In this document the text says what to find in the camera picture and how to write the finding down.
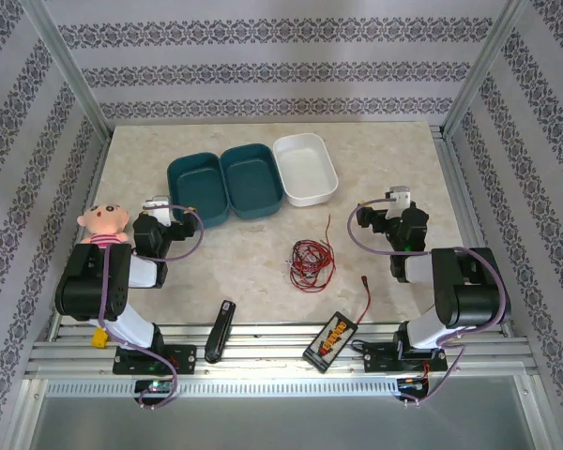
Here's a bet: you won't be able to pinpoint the grey metal sheet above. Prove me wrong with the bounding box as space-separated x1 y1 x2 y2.
25 396 545 450

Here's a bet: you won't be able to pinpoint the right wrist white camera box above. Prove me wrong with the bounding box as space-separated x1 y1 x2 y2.
387 186 412 219

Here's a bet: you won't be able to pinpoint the black stapler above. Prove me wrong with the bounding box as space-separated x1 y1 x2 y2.
204 299 237 365

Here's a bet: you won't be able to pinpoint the aluminium frame post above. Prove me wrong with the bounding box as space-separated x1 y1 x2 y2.
443 0 534 137
25 0 114 142

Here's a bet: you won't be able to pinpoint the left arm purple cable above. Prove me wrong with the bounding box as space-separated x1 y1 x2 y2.
95 203 206 412

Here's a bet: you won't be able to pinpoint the red lead wire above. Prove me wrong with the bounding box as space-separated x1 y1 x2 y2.
355 276 374 325

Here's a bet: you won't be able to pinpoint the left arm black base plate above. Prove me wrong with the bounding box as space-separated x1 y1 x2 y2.
112 344 198 376

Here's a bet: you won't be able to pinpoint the aluminium side rail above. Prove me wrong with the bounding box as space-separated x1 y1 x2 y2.
46 133 116 341
431 125 517 338

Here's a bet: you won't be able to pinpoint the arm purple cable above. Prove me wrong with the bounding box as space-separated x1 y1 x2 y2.
346 196 511 409
95 203 206 412

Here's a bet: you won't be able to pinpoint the teal plastic container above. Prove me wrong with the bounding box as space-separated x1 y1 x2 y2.
220 142 286 220
166 151 231 231

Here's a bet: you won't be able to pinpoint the black board with yellow connectors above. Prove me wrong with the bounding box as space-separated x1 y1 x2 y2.
302 310 357 375

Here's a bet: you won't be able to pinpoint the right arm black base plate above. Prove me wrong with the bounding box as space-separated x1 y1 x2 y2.
363 341 448 375

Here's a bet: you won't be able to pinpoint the thin white cable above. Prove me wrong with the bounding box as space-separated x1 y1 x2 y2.
294 250 323 280

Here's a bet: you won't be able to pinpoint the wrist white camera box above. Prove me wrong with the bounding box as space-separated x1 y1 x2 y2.
387 186 412 219
143 195 174 221

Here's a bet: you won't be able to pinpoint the pink plush doll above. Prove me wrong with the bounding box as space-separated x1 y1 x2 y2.
77 202 131 248

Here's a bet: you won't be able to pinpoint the grey slotted cable duct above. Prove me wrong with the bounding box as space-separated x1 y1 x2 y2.
44 378 400 398

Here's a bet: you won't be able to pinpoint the white plastic container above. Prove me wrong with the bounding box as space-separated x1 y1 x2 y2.
271 132 339 209

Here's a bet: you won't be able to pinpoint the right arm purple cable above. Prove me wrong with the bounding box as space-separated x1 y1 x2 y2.
346 196 511 409

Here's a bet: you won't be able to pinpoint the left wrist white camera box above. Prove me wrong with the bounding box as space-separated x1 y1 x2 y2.
143 195 174 221

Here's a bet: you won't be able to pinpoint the small circuit board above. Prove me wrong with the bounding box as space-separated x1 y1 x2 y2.
396 376 431 393
134 379 175 395

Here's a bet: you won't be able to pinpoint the aluminium mounting rails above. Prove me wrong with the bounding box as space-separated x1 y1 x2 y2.
25 321 539 381

